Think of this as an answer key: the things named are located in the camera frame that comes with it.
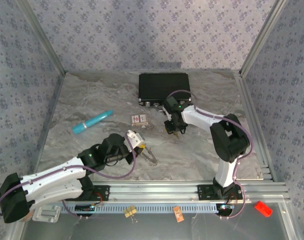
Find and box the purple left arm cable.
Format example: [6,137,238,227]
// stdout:
[0,136,138,217]

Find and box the teal plastic tube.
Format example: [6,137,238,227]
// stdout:
[71,109,114,135]

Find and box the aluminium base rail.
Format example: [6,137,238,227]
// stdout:
[91,180,292,203]

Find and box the aluminium side rail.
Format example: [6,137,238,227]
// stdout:
[233,71,279,183]
[10,71,67,240]

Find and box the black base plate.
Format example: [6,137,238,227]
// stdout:
[88,184,110,202]
[197,184,244,201]

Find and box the orange paper tag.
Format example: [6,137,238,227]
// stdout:
[173,206,184,223]

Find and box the aluminium frame post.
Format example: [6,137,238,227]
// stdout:
[238,0,290,77]
[16,0,68,76]

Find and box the circuit board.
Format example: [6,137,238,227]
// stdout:
[216,203,235,212]
[75,203,97,213]

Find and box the small card box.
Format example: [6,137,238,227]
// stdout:
[130,113,150,127]

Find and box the black case with metal handle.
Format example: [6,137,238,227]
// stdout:
[138,72,192,108]

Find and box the grey slotted cable duct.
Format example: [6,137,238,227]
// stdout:
[59,201,219,214]

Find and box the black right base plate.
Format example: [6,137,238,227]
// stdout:
[197,184,244,201]

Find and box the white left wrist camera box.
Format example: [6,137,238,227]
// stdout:
[125,129,145,152]

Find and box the right circuit board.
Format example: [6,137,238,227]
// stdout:
[216,203,235,212]

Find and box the red plastic block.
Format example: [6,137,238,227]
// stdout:
[254,200,273,218]

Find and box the left circuit board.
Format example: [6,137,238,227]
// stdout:
[75,203,97,213]

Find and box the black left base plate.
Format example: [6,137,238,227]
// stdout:
[88,184,110,202]

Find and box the silver keyring with chain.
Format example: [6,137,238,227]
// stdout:
[142,146,159,166]

